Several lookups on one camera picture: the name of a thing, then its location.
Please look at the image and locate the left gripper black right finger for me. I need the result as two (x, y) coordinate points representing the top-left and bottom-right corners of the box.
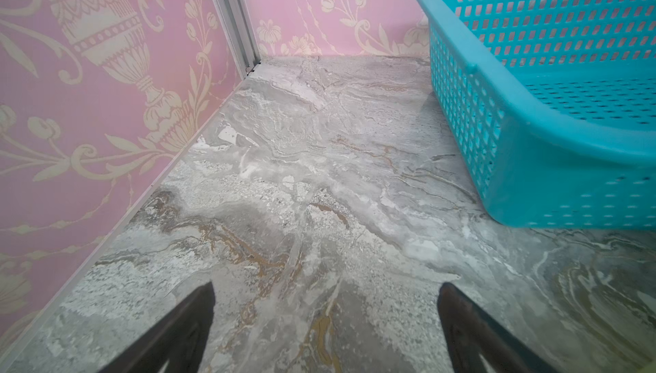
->
(437, 282), (556, 372)

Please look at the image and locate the left corner aluminium post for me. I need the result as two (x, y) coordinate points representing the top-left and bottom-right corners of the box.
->
(212, 0), (261, 79)

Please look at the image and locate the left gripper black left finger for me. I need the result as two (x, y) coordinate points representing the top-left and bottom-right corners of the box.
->
(101, 282), (215, 373)

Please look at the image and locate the teal plastic basket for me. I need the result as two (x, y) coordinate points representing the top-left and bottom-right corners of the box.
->
(417, 0), (655, 231)

